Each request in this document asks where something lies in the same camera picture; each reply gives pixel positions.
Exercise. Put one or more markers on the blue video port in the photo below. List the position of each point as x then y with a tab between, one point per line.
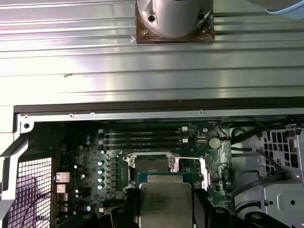
65	159

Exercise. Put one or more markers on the metal socket cover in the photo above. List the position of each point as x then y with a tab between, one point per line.
204	171

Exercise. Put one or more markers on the black PC case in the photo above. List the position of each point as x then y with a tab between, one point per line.
142	115

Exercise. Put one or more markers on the teal-topped capacitor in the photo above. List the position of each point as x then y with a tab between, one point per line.
101	171
101	178
101	163
100	186

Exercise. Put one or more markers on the metal drive cage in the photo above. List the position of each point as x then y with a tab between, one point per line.
292	204

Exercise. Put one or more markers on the CPU socket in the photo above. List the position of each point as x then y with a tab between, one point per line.
152	165

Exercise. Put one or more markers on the RAM slot with black clips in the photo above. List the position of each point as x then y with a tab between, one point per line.
142	145
142	135

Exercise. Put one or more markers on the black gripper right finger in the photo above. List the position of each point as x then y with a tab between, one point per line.
202	209

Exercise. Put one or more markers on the small silver port block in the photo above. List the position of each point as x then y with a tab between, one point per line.
61	188

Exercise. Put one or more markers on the square brown base plate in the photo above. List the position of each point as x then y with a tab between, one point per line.
142	38

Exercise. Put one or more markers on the large silver port block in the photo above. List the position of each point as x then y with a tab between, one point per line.
63	177

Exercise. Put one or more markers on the silver CPU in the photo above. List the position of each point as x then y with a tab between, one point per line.
164	204

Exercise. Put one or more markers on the green motherboard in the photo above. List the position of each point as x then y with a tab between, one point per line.
190	142

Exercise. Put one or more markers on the thin metal locking lever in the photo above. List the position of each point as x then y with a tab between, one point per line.
190	158

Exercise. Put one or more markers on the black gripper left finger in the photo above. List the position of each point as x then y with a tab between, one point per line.
133	209

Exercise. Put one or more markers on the perforated metal case grille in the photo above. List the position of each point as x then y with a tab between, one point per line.
31	190

